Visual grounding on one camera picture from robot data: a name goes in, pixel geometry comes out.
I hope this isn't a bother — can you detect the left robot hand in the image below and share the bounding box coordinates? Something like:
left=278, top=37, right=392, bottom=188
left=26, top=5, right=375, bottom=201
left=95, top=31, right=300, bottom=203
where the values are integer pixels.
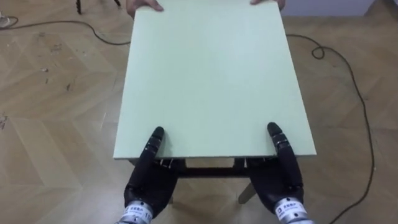
left=123, top=126, right=180, bottom=218

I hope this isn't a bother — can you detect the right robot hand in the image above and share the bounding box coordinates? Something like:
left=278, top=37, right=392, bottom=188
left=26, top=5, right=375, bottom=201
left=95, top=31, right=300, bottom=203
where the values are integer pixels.
left=245, top=121, right=305, bottom=215

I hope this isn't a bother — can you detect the small pale green table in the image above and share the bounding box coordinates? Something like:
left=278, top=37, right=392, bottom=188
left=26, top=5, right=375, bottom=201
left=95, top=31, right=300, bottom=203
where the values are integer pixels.
left=113, top=0, right=317, bottom=205

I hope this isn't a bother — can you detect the black floor cable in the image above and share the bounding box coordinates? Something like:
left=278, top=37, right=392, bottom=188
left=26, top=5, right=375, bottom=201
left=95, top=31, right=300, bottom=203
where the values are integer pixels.
left=0, top=16, right=376, bottom=224

